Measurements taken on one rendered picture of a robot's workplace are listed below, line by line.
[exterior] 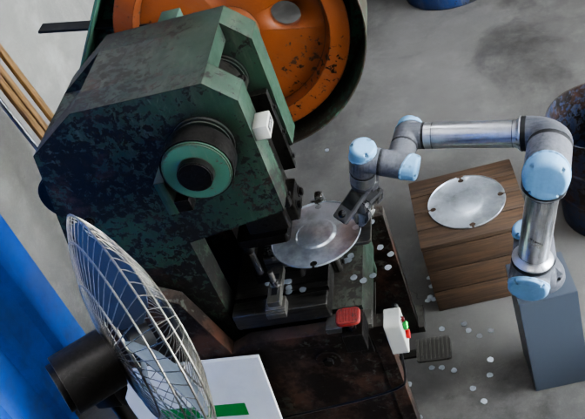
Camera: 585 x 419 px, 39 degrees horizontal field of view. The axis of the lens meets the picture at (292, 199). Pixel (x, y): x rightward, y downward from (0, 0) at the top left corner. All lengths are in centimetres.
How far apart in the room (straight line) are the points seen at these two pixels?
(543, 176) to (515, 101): 208
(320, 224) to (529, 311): 70
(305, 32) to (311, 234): 62
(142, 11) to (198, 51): 48
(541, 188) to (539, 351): 81
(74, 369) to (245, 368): 103
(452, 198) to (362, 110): 136
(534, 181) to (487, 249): 95
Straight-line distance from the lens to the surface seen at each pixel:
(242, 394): 269
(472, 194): 319
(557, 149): 218
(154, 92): 208
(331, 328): 248
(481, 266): 314
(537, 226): 231
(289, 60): 263
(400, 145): 229
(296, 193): 247
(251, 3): 254
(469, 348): 315
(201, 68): 209
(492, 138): 230
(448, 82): 446
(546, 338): 281
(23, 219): 349
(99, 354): 168
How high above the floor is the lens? 245
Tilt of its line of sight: 38 degrees down
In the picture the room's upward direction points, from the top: 22 degrees counter-clockwise
